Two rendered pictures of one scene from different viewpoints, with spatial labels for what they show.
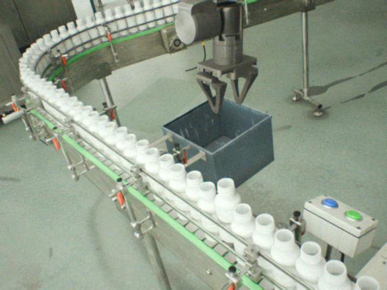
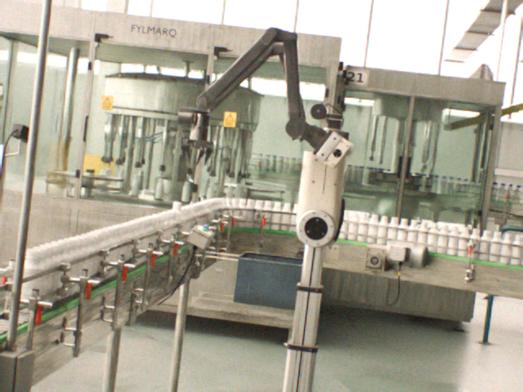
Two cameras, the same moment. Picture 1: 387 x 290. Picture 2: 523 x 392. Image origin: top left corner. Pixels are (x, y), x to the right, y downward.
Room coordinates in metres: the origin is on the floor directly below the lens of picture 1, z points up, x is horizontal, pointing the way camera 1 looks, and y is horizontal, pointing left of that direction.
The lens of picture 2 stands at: (-2.91, -3.46, 1.52)
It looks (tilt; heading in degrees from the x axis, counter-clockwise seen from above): 3 degrees down; 39
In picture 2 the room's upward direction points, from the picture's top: 7 degrees clockwise
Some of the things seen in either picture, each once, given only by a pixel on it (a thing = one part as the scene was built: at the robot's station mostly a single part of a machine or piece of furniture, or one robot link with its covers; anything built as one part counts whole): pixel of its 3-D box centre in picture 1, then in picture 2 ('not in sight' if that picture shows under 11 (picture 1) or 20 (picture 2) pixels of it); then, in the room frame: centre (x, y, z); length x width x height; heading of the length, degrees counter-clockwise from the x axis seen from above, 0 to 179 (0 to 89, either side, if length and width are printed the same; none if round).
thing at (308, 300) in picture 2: not in sight; (304, 331); (0.86, -0.72, 0.74); 0.11 x 0.11 x 0.40; 34
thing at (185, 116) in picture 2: not in sight; (193, 111); (0.37, -0.39, 1.60); 0.12 x 0.09 x 0.12; 124
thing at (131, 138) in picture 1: (136, 159); not in sight; (1.04, 0.19, 1.08); 0.06 x 0.06 x 0.17
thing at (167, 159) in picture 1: (172, 181); (182, 224); (0.90, 0.08, 1.08); 0.06 x 0.06 x 0.17
